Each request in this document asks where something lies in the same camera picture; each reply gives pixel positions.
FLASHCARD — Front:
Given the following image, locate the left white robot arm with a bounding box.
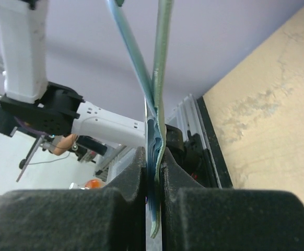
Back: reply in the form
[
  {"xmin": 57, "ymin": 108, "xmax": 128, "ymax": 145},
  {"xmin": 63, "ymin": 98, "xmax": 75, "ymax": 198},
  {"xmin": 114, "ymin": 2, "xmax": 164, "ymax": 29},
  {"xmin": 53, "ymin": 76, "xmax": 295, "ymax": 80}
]
[{"xmin": 0, "ymin": 1, "xmax": 145, "ymax": 147}]

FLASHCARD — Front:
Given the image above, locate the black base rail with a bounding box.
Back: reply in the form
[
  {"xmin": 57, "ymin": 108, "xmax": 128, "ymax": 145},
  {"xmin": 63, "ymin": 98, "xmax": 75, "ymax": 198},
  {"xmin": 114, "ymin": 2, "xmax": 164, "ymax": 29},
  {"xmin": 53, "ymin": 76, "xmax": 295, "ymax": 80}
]
[{"xmin": 165, "ymin": 96, "xmax": 233, "ymax": 189}]

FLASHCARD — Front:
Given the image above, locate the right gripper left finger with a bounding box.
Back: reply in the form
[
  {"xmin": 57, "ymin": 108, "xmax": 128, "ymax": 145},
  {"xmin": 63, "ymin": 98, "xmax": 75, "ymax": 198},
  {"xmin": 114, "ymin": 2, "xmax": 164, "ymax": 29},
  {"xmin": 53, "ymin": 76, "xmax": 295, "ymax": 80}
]
[{"xmin": 0, "ymin": 147, "xmax": 146, "ymax": 250}]

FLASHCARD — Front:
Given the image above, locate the green leather card holder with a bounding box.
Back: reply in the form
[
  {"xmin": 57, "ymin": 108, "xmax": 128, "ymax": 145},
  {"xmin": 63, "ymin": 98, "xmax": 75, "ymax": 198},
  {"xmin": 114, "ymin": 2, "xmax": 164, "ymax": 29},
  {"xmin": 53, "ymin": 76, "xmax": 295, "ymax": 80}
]
[{"xmin": 107, "ymin": 1, "xmax": 173, "ymax": 238}]

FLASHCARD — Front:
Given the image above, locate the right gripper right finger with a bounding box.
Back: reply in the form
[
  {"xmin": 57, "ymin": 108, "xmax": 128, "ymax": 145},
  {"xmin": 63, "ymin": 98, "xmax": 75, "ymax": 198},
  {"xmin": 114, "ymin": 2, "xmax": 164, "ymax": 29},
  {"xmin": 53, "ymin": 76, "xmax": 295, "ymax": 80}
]
[{"xmin": 160, "ymin": 150, "xmax": 304, "ymax": 250}]

